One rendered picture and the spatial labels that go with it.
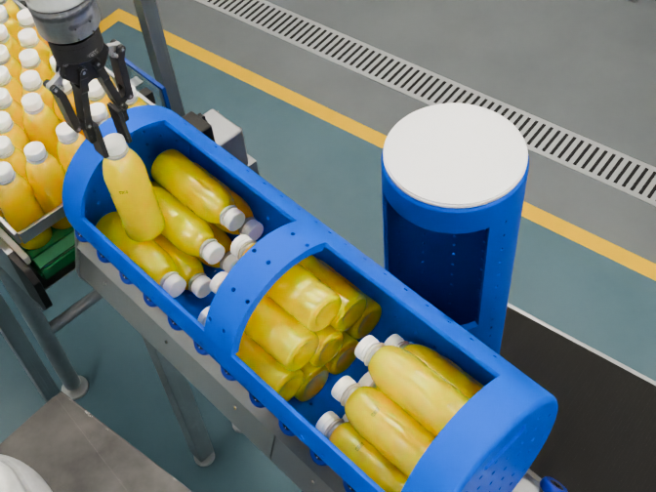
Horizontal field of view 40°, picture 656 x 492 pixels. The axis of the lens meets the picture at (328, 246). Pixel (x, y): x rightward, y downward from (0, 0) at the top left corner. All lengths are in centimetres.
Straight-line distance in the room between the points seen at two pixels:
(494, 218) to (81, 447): 84
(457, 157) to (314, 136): 158
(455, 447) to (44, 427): 68
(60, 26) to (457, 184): 78
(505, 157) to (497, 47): 191
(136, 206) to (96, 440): 39
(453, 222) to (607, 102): 184
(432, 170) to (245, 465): 115
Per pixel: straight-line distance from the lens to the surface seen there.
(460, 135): 178
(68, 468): 148
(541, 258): 291
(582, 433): 243
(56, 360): 261
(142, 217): 155
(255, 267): 134
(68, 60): 133
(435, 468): 118
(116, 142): 148
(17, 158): 185
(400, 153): 174
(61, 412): 153
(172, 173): 162
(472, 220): 169
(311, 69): 354
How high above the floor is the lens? 228
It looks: 51 degrees down
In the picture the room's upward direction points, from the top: 6 degrees counter-clockwise
